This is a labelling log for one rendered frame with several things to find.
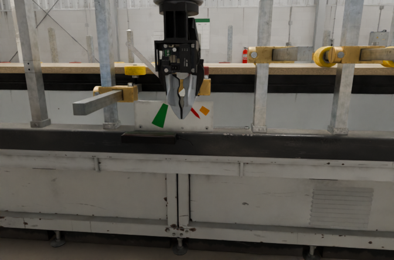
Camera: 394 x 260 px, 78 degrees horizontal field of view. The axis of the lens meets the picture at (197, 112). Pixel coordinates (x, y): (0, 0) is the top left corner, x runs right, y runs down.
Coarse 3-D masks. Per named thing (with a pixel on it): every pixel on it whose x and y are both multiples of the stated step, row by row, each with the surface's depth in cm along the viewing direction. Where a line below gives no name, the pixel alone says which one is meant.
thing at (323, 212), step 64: (320, 128) 99; (384, 128) 97; (0, 192) 123; (64, 192) 119; (128, 192) 117; (192, 192) 114; (256, 192) 111; (320, 192) 108; (384, 192) 106; (384, 256) 112
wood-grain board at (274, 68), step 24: (0, 72) 105; (24, 72) 104; (48, 72) 103; (72, 72) 102; (96, 72) 101; (120, 72) 101; (216, 72) 97; (240, 72) 97; (288, 72) 95; (312, 72) 94; (336, 72) 94; (360, 72) 93; (384, 72) 92
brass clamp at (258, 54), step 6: (252, 48) 74; (258, 48) 73; (264, 48) 73; (270, 48) 72; (276, 48) 72; (282, 48) 72; (252, 54) 73; (258, 54) 73; (264, 54) 73; (270, 54) 73; (252, 60) 74; (258, 60) 74; (264, 60) 73; (270, 60) 73; (276, 60) 73; (282, 60) 73
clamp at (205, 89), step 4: (180, 80) 77; (204, 80) 76; (208, 80) 76; (204, 84) 76; (208, 84) 76; (180, 88) 77; (200, 88) 77; (204, 88) 77; (208, 88) 77; (200, 92) 77; (204, 92) 77; (208, 92) 77
